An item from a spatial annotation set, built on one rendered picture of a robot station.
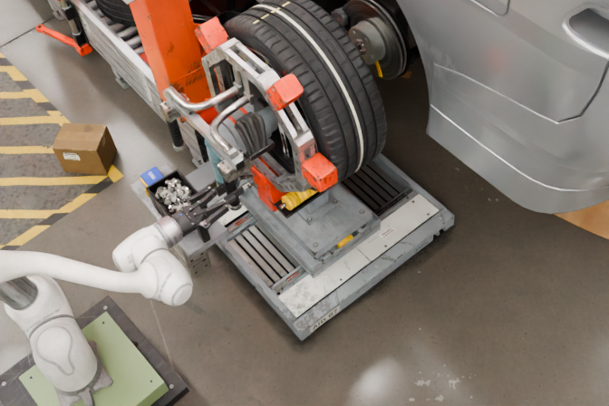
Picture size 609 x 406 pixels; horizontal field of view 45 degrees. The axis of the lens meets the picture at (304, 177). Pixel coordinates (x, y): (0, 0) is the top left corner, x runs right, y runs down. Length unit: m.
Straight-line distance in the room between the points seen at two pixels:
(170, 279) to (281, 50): 0.75
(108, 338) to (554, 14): 1.77
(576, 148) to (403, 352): 1.19
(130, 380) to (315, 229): 0.92
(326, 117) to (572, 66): 0.73
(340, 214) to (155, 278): 1.09
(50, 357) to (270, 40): 1.16
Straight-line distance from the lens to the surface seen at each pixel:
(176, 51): 2.79
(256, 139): 2.23
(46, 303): 2.51
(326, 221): 2.98
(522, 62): 2.03
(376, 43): 2.67
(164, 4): 2.67
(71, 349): 2.43
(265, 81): 2.24
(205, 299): 3.13
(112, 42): 3.69
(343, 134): 2.30
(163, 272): 2.13
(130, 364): 2.64
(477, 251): 3.19
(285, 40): 2.29
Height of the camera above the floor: 2.67
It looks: 51 degrees down
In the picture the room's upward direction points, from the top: 8 degrees counter-clockwise
